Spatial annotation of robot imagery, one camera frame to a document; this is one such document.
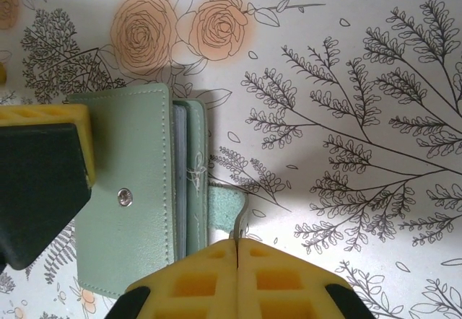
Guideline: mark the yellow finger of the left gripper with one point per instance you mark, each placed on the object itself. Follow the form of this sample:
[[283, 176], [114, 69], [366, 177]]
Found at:
[[2, 73], [43, 174]]

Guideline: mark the floral table cover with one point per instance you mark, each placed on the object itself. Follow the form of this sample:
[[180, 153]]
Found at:
[[325, 81]]

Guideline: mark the green leather card holder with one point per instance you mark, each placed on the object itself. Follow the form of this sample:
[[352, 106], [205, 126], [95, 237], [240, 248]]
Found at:
[[126, 153]]

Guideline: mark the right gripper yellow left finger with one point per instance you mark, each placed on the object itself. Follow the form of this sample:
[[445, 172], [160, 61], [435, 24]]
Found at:
[[195, 286]]

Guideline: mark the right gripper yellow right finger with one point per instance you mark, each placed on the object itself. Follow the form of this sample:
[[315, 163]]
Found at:
[[281, 290]]

